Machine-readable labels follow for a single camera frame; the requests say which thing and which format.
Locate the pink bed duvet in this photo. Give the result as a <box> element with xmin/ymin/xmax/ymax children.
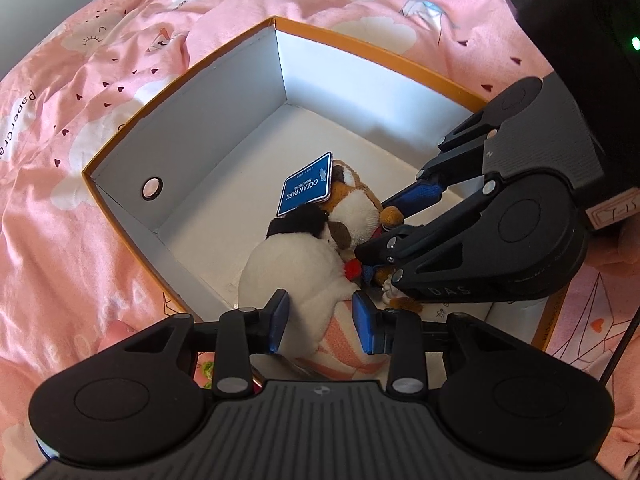
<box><xmin>0</xmin><ymin>0</ymin><xmax>640</xmax><ymax>476</ymax></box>

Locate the brown white dog plush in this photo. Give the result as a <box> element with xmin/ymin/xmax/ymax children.
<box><xmin>320</xmin><ymin>159</ymin><xmax>423</xmax><ymax>313</ymax></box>

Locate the blue paper tag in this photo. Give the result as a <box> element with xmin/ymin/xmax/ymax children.
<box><xmin>277</xmin><ymin>152</ymin><xmax>333</xmax><ymax>217</ymax></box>

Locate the white panda plush toy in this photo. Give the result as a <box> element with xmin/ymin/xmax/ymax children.
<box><xmin>238</xmin><ymin>206</ymin><xmax>388</xmax><ymax>380</ymax></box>

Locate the orange cardboard box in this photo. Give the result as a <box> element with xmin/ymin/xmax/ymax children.
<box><xmin>80</xmin><ymin>15</ymin><xmax>574</xmax><ymax>352</ymax></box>

